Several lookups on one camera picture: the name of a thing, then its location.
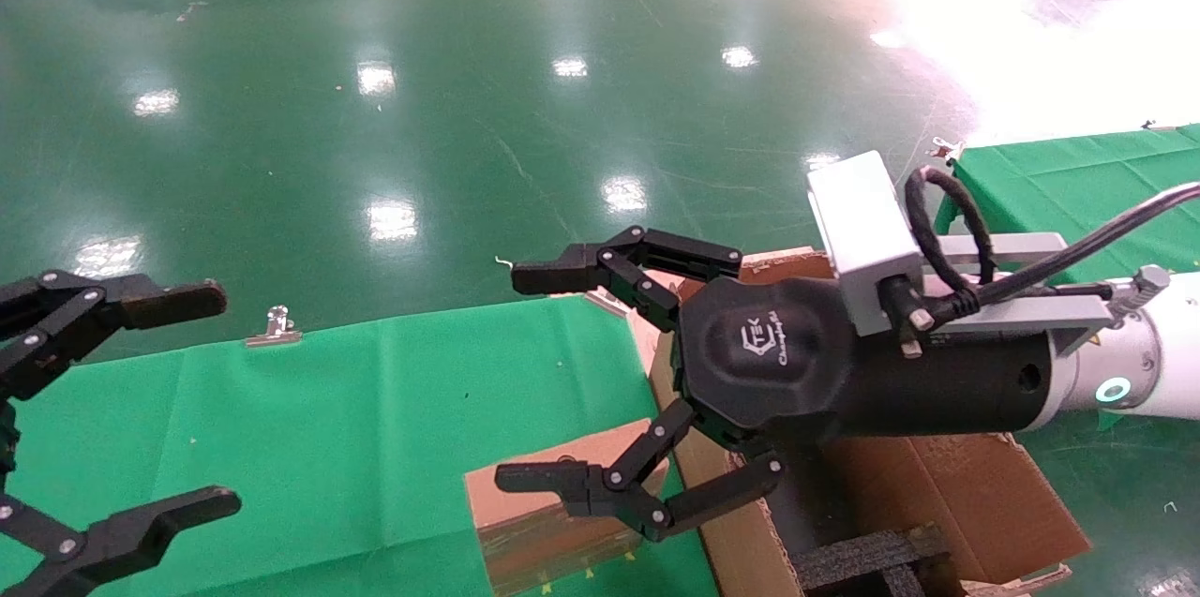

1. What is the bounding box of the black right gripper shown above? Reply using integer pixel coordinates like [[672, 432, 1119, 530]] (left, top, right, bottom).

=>
[[495, 227, 1053, 542]]

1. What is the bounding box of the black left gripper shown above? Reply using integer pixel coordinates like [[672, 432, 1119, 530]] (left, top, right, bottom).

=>
[[0, 271, 242, 597]]

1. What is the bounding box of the small cardboard box with hole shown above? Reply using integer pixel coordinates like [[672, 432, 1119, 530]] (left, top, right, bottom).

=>
[[464, 419, 671, 597]]

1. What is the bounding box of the large open cardboard carton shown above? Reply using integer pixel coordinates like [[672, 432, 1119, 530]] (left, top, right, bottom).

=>
[[623, 246, 1093, 597]]

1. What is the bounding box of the large green table cloth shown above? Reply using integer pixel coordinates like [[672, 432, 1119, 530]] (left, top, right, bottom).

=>
[[0, 295, 723, 597]]

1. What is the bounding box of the black foam insert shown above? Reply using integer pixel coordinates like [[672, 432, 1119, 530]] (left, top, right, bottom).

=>
[[792, 527, 953, 597]]

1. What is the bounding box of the green cloth side table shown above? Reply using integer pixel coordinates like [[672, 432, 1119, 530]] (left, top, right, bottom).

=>
[[935, 124, 1200, 432]]

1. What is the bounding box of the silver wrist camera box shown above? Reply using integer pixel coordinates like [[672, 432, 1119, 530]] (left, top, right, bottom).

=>
[[808, 150, 931, 337]]

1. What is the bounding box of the silver camera mount bracket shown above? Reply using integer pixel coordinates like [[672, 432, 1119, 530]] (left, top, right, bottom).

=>
[[923, 233, 1173, 356]]

